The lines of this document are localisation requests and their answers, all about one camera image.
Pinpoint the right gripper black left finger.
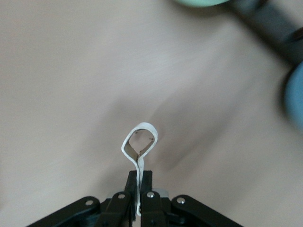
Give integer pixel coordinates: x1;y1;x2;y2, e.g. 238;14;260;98
99;170;138;227

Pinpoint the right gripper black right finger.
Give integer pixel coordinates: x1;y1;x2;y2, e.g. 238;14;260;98
139;170;166;227

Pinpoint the small round tape ring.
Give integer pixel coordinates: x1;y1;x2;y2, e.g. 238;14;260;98
121;122;159;217

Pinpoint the teal pedal bin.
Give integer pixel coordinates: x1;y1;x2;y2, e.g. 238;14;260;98
284;61;303;133

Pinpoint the mint green round object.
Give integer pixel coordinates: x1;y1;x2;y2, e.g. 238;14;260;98
174;0;232;8

